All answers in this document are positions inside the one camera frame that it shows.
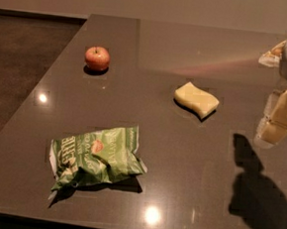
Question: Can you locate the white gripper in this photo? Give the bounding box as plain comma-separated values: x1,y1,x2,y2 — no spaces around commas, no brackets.
253,39,287,149

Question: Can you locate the yellow sponge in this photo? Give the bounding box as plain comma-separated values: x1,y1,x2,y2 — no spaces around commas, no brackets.
173,82,219,119

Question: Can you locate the red apple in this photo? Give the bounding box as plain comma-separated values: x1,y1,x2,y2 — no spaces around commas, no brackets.
84,46,110,71

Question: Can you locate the green chip bag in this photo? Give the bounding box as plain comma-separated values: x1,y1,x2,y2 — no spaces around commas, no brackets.
49,126,147,193

